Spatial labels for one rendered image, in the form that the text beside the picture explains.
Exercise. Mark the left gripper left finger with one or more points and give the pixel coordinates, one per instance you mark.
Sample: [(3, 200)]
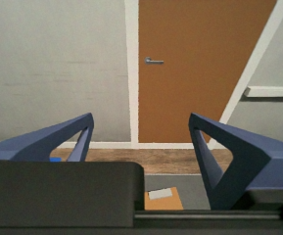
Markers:
[(36, 146)]

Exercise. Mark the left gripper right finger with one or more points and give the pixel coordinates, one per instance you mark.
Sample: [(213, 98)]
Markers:
[(257, 161)]

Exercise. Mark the tan flat board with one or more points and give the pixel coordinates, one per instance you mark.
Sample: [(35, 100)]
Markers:
[(166, 199)]

